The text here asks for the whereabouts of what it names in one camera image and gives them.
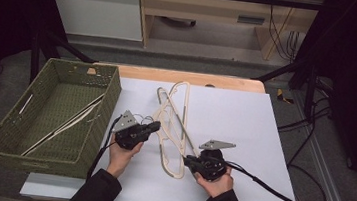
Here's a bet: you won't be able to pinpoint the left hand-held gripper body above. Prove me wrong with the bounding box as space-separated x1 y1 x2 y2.
111 108 153 153

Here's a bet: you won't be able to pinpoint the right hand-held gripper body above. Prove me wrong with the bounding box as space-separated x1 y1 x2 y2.
192 138 237 185

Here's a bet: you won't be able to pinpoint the beige plastic clothes hanger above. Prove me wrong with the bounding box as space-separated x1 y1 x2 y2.
152 78 195 182
129 83 208 160
21 85 107 166

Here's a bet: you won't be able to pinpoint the green woven basket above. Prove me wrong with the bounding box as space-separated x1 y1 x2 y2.
0 52 125 183

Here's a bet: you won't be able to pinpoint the person's right hand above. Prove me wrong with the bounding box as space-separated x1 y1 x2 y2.
192 164 237 201

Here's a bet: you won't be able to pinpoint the person's left hand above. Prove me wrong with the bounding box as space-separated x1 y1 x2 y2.
104 133 145 181

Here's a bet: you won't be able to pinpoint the white table mat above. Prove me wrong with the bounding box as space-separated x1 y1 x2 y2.
18 67 316 201

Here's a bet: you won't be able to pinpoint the yellow and black floor item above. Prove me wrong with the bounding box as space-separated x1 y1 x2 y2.
274 88 296 106

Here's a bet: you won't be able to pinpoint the white cabinet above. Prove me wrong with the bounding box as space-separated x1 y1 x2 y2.
38 0 148 43

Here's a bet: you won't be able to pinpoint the light wooden desk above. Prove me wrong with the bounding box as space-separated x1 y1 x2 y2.
130 0 326 67

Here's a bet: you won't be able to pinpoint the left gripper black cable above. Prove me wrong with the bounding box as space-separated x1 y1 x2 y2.
86 112 123 182

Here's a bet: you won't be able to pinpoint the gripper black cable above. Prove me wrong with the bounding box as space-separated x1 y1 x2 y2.
86 112 123 182
221 156 332 201

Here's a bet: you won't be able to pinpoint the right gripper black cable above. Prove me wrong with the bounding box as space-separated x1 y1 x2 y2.
221 156 332 201

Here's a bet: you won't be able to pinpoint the black floor cables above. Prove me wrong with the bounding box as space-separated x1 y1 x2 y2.
273 72 338 170

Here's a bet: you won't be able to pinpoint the black slanted frame strut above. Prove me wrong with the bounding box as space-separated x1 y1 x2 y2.
27 27 101 90
248 52 320 120

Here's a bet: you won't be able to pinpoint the aluminium rail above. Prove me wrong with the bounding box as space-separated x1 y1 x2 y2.
279 88 357 201

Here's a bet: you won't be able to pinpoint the black hanging cables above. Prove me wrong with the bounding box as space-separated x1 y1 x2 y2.
263 4 304 63

